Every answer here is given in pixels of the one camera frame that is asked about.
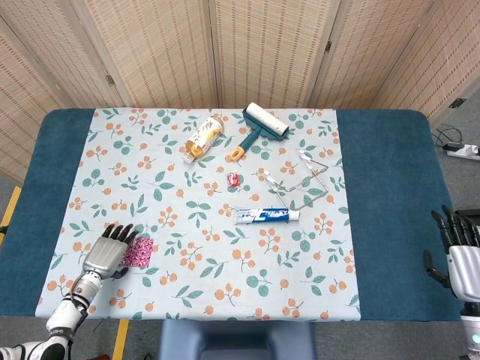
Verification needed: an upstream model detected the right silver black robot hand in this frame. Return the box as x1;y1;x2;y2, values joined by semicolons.
422;205;480;301

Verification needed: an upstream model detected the black power cable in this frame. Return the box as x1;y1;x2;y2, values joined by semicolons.
433;124;464;148

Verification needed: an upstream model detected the yellow floor tape strip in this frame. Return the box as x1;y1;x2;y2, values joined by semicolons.
112;319;131;360
0;186;23;236

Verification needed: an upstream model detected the plastic tea bottle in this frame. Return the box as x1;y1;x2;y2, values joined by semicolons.
181;115;225;164

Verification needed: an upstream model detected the woven folding screen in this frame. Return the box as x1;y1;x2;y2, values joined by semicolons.
0;0;480;185

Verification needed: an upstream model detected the blue white toothpaste tube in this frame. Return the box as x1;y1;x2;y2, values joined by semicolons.
234;207;301;226

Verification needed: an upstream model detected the teal table cover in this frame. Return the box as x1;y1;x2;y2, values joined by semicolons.
0;108;464;323

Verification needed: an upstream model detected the teal lint roller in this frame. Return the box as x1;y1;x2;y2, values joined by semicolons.
229;101;291;163

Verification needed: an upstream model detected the floral printed tablecloth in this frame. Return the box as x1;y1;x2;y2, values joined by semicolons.
34;107;362;323

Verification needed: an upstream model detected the white power strip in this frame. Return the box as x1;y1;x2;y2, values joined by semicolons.
442;143;480;161

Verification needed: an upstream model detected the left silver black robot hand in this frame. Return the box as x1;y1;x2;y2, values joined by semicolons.
81;223;140;281

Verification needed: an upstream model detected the blue-grey chair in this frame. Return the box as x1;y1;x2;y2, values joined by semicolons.
157;320;318;360

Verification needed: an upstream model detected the pink patterned package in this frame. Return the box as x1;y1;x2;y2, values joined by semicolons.
121;235;155;269

